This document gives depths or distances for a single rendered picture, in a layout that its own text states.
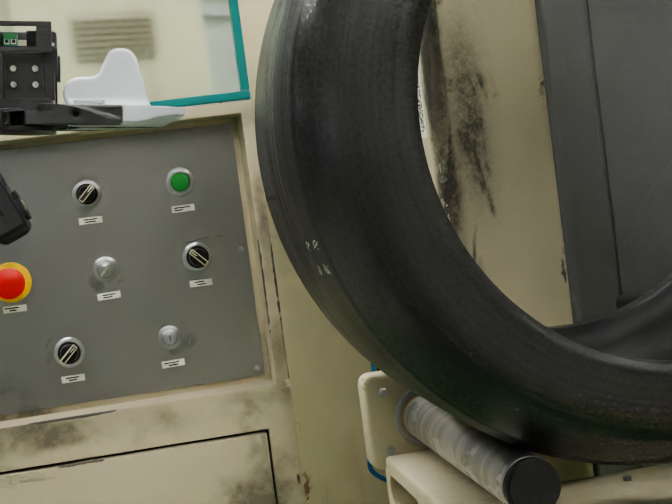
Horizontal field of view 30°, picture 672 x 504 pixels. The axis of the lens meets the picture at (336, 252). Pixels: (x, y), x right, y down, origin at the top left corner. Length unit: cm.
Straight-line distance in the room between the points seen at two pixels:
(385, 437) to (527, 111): 37
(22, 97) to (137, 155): 69
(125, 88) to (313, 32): 16
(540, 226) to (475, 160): 10
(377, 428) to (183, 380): 45
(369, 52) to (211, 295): 81
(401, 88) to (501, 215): 45
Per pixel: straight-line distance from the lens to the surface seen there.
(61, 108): 95
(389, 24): 90
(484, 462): 102
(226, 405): 163
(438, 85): 131
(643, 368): 95
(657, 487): 131
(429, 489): 114
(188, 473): 164
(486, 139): 133
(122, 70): 98
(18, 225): 98
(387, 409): 129
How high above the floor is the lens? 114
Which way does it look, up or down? 3 degrees down
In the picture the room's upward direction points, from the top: 7 degrees counter-clockwise
